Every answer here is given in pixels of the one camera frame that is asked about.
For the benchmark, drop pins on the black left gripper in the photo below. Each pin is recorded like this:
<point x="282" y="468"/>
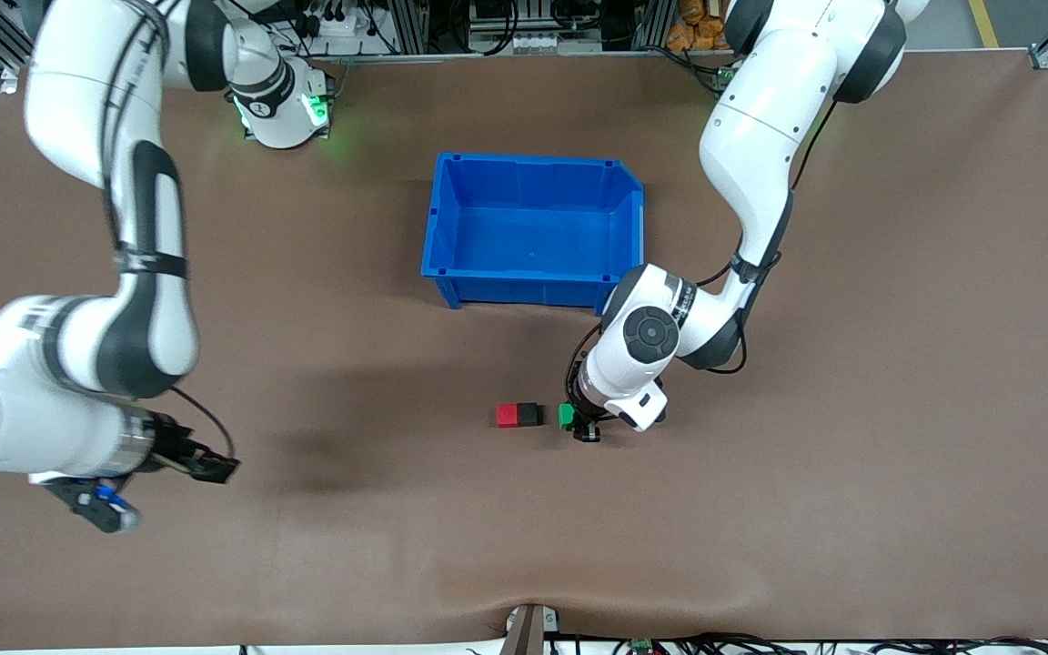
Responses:
<point x="585" y="426"/>

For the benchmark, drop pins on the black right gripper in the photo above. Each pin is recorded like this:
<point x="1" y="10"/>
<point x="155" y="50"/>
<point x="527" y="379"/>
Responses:
<point x="171" y="450"/>

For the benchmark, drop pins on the green cube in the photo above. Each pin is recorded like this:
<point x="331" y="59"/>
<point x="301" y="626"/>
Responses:
<point x="566" y="417"/>

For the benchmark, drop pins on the red cube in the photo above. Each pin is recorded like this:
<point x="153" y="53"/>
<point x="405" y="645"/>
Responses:
<point x="508" y="416"/>

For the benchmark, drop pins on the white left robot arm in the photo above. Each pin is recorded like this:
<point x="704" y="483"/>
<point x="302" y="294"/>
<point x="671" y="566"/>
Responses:
<point x="760" y="136"/>

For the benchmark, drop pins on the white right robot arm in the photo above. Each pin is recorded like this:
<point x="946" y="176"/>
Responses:
<point x="124" y="337"/>

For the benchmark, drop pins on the black cube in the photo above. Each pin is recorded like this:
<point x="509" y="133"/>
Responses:
<point x="531" y="414"/>

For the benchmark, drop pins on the brown table mat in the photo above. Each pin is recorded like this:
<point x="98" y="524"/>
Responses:
<point x="488" y="537"/>

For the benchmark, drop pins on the blue plastic storage bin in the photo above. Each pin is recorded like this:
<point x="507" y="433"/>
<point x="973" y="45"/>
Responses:
<point x="533" y="236"/>

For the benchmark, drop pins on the green terminal connector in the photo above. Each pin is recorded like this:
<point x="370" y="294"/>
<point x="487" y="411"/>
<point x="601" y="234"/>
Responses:
<point x="641" y="646"/>

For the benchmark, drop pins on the orange snack bag pile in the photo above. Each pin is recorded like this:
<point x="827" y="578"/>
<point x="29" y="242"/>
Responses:
<point x="697" y="27"/>

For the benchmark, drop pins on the white power strip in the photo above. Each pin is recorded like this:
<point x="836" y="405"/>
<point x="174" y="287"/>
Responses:
<point x="337" y="23"/>

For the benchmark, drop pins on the brown camera mount post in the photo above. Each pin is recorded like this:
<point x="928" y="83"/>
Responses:
<point x="529" y="632"/>

